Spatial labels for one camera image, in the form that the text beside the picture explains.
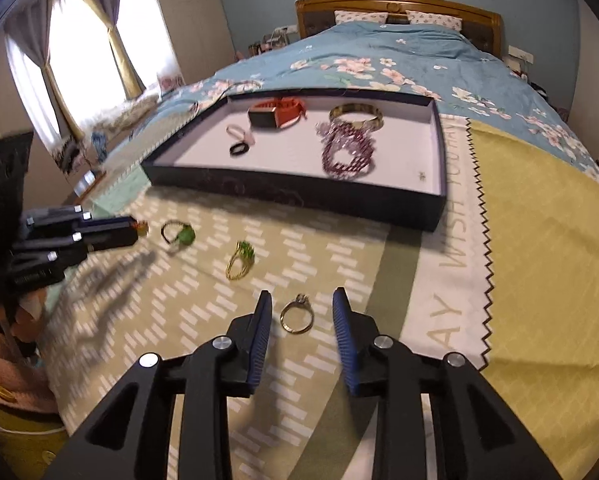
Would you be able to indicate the person's left forearm pink sleeve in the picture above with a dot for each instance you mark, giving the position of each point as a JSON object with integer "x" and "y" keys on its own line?
{"x": 9, "y": 375}

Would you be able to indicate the bottles on nightstand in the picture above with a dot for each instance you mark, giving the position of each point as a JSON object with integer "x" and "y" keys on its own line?
{"x": 274, "y": 40}

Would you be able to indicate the gold bangle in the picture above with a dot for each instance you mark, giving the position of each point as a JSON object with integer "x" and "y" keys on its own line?
{"x": 377, "y": 119}

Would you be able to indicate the navy cardboard box tray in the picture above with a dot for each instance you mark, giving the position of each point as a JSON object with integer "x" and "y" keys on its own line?
{"x": 289, "y": 160}

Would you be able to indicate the crumpled light blanket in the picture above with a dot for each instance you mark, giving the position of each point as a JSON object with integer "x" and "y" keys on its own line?
{"x": 124, "y": 112}

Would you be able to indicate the small pink fan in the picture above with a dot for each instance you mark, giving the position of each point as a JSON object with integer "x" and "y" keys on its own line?
{"x": 170, "y": 83}

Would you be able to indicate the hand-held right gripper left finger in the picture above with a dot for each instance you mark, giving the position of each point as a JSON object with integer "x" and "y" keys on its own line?
{"x": 257, "y": 350}

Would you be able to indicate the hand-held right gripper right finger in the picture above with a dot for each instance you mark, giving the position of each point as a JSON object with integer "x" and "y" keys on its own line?
{"x": 349, "y": 350}

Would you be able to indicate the white patterned pillow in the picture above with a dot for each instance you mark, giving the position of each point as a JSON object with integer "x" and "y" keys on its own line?
{"x": 362, "y": 17}
{"x": 434, "y": 19}

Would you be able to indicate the wooden headboard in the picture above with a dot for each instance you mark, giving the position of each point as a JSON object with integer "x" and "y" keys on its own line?
{"x": 399, "y": 2}

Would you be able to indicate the patchwork printed cloth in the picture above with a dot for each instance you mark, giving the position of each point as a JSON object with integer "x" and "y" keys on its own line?
{"x": 354, "y": 260}

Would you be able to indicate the person's left hand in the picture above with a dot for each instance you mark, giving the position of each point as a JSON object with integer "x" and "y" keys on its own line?
{"x": 32, "y": 306}

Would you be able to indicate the blue floral duvet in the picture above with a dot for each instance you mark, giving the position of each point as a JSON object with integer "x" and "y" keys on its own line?
{"x": 379, "y": 50}

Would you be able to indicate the wide grey curtain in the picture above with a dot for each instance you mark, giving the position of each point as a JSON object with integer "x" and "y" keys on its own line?
{"x": 34, "y": 50}

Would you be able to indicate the blue hanging garment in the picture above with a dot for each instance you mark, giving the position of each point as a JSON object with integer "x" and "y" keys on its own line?
{"x": 99, "y": 147}

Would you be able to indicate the beige wardrobe by window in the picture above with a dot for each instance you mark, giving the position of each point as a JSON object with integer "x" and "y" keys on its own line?
{"x": 199, "y": 20}

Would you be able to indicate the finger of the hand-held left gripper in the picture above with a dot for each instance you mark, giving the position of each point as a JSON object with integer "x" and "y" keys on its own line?
{"x": 109, "y": 241}
{"x": 109, "y": 225}

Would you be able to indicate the yellow curtain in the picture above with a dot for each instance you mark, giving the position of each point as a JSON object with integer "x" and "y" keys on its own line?
{"x": 124, "y": 60}

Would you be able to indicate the yellow green fabric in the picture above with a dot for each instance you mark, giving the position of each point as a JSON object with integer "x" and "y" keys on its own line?
{"x": 19, "y": 440}

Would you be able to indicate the orange smartwatch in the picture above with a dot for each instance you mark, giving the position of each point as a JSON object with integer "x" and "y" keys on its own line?
{"x": 272, "y": 114}

